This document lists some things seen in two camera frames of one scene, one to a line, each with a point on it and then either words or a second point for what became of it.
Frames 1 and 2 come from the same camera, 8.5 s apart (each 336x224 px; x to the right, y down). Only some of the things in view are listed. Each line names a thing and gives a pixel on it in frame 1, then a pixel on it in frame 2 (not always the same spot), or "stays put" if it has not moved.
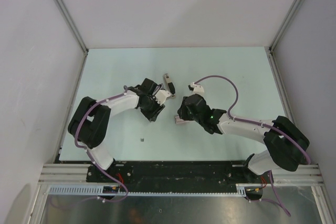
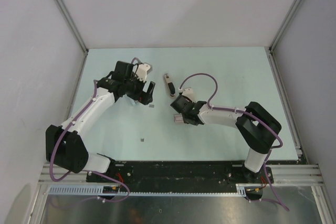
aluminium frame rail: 66,172 stays put
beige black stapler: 170,85 stays put
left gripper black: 151,115 -> 141,94
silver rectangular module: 178,120 stays put
